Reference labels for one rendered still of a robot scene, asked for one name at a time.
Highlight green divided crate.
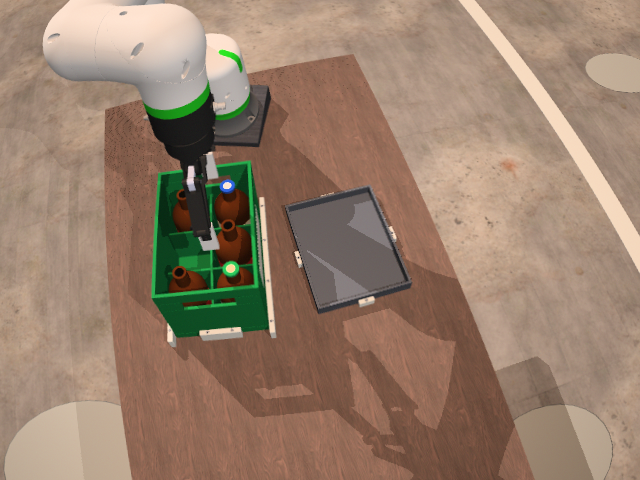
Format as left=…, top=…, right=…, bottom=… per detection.
left=151, top=172, right=269, bottom=338

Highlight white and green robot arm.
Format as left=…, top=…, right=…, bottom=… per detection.
left=43, top=0, right=259, bottom=146

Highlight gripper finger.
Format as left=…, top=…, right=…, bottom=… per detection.
left=204, top=144, right=218, bottom=179
left=180, top=155, right=219, bottom=251

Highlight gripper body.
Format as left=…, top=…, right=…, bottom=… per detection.
left=164, top=127, right=214, bottom=176

